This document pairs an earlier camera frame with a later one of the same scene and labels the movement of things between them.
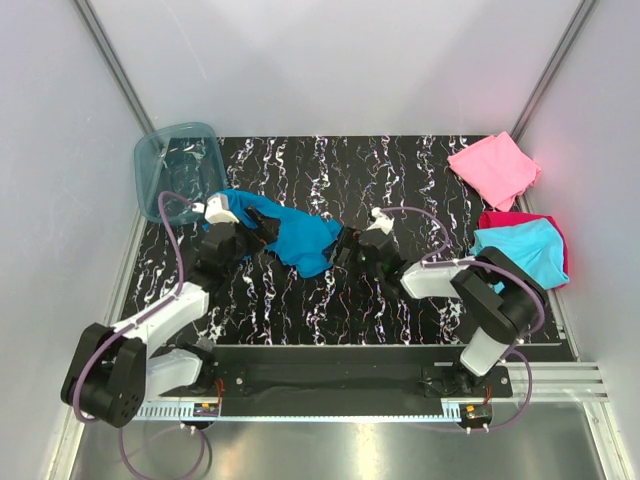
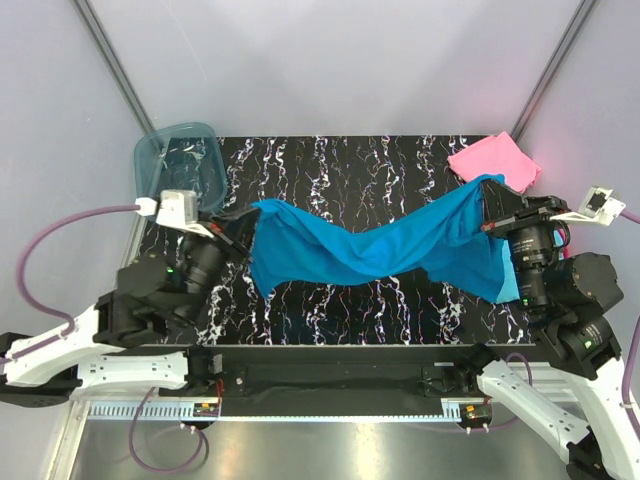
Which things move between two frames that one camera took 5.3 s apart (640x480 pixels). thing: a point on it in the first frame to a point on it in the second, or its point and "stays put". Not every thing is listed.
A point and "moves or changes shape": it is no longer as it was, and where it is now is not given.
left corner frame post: [116, 68] stays put
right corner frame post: [551, 69] stays put
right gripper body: [360, 254] to [531, 246]
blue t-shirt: [302, 240] moves or changes shape
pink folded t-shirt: [497, 168] stays put
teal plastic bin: [184, 160] stays put
